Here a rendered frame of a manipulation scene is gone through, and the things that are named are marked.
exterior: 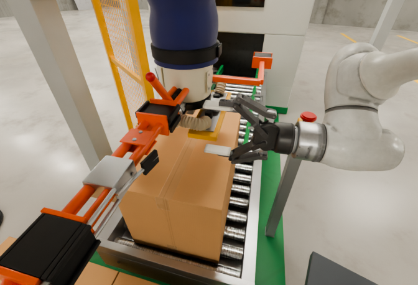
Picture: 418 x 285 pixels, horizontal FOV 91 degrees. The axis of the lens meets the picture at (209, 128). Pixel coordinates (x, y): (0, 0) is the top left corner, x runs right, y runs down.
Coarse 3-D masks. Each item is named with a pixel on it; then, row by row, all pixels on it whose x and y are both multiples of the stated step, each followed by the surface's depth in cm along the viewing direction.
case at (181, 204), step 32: (224, 128) 100; (160, 160) 82; (192, 160) 82; (224, 160) 82; (128, 192) 71; (160, 192) 70; (192, 192) 70; (224, 192) 70; (128, 224) 85; (160, 224) 79; (192, 224) 74; (224, 224) 90; (192, 256) 89
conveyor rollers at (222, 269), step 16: (256, 96) 219; (240, 128) 171; (240, 176) 127; (240, 192) 120; (128, 240) 96; (240, 240) 98; (176, 256) 90; (224, 256) 92; (240, 256) 91; (224, 272) 85
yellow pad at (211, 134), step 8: (216, 96) 83; (224, 96) 87; (200, 112) 78; (208, 112) 72; (216, 112) 77; (224, 112) 78; (216, 120) 73; (208, 128) 69; (216, 128) 70; (192, 136) 68; (200, 136) 67; (208, 136) 66; (216, 136) 66
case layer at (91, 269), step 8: (8, 240) 96; (0, 248) 93; (88, 264) 88; (96, 264) 88; (88, 272) 86; (96, 272) 86; (104, 272) 86; (112, 272) 86; (120, 272) 86; (0, 280) 84; (80, 280) 84; (88, 280) 84; (96, 280) 84; (104, 280) 84; (112, 280) 84; (120, 280) 84; (128, 280) 84; (136, 280) 84; (144, 280) 84
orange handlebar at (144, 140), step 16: (224, 80) 75; (240, 80) 74; (256, 80) 73; (144, 128) 51; (160, 128) 50; (128, 144) 45; (144, 144) 44; (80, 192) 34; (64, 208) 32; (80, 208) 34; (96, 208) 32
